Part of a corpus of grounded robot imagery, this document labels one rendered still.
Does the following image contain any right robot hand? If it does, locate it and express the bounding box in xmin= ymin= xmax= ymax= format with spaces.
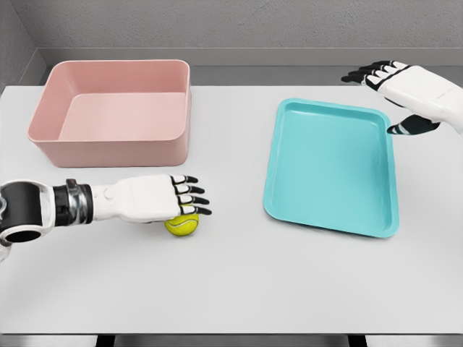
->
xmin=341 ymin=60 xmax=457 ymax=137

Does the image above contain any blue rectangular tray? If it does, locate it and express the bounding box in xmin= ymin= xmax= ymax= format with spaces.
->
xmin=262 ymin=98 xmax=400 ymax=239

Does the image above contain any yellow tennis ball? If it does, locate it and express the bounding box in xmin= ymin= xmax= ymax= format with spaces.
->
xmin=164 ymin=213 xmax=200 ymax=239

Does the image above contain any pink rectangular basket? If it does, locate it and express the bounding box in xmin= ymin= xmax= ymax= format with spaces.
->
xmin=27 ymin=59 xmax=192 ymax=168

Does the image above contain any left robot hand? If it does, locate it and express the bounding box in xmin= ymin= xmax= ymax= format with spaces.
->
xmin=122 ymin=173 xmax=213 ymax=223

